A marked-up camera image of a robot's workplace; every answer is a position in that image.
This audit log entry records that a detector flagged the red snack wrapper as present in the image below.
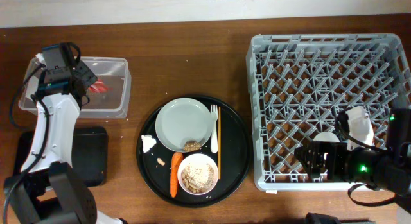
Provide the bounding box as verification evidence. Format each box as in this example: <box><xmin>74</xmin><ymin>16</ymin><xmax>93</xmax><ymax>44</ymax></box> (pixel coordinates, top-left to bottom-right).
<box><xmin>88</xmin><ymin>79</ymin><xmax>109</xmax><ymax>93</ymax></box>

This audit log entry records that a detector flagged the white plastic cup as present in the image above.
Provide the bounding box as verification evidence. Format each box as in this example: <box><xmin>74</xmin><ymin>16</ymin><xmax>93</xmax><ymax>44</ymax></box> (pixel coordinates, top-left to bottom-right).
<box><xmin>313</xmin><ymin>132</ymin><xmax>340</xmax><ymax>142</ymax></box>

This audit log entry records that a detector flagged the white tissue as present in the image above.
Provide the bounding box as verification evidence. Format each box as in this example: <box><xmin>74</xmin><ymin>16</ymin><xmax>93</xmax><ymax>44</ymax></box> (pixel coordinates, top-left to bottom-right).
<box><xmin>141</xmin><ymin>135</ymin><xmax>157</xmax><ymax>153</ymax></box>

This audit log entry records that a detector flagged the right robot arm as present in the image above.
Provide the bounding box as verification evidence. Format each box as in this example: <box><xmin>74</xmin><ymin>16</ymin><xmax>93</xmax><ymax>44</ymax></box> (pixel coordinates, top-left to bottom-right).
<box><xmin>294</xmin><ymin>107</ymin><xmax>410</xmax><ymax>213</ymax></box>

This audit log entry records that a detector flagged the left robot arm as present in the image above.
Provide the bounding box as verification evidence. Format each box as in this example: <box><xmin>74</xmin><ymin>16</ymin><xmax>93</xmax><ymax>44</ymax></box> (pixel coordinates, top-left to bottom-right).
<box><xmin>3</xmin><ymin>42</ymin><xmax>125</xmax><ymax>223</ymax></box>

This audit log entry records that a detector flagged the grey dishwasher rack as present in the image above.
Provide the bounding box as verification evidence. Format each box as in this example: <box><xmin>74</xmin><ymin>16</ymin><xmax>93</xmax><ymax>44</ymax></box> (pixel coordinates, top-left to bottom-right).
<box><xmin>246</xmin><ymin>33</ymin><xmax>410</xmax><ymax>193</ymax></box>

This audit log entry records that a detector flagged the clear plastic bin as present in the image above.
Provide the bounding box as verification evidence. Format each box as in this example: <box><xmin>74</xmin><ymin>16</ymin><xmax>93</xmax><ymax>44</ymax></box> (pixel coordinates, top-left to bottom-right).
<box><xmin>18</xmin><ymin>57</ymin><xmax>132</xmax><ymax>119</ymax></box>

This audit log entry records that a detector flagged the black rectangular tray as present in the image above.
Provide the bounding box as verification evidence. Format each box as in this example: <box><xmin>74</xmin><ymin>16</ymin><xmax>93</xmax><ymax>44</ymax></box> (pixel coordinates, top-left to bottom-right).
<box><xmin>12</xmin><ymin>126</ymin><xmax>109</xmax><ymax>188</ymax></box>

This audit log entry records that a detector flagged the wooden chopstick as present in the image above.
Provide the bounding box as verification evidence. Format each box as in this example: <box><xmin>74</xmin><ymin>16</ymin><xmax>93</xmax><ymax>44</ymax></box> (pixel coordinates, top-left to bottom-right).
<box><xmin>218</xmin><ymin>107</ymin><xmax>222</xmax><ymax>179</ymax></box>

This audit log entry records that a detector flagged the grey round plate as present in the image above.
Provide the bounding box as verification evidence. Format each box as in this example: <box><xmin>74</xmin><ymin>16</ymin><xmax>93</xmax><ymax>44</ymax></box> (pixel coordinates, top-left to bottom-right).
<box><xmin>155</xmin><ymin>98</ymin><xmax>213</xmax><ymax>153</ymax></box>

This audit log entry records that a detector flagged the white plastic fork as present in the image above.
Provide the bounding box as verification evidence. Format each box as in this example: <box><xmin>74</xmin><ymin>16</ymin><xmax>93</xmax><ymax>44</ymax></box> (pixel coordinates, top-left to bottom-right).
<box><xmin>210</xmin><ymin>105</ymin><xmax>218</xmax><ymax>153</ymax></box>

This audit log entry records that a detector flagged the peanut shell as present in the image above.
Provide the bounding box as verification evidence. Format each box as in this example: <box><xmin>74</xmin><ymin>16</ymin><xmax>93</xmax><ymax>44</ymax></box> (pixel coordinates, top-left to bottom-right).
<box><xmin>157</xmin><ymin>158</ymin><xmax>165</xmax><ymax>166</ymax></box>

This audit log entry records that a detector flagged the white bowl with food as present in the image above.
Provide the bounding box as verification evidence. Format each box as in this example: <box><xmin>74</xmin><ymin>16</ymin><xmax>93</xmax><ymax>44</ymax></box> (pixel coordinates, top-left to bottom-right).
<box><xmin>177</xmin><ymin>153</ymin><xmax>219</xmax><ymax>196</ymax></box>

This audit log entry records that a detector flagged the brown food lump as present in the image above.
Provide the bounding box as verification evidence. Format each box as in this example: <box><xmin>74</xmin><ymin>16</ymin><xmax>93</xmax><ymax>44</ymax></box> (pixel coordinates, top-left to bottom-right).
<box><xmin>183</xmin><ymin>141</ymin><xmax>202</xmax><ymax>152</ymax></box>

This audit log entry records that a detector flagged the orange carrot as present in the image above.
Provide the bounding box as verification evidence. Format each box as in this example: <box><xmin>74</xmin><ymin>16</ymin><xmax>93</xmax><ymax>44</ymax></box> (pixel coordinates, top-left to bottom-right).
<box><xmin>170</xmin><ymin>152</ymin><xmax>184</xmax><ymax>198</ymax></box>

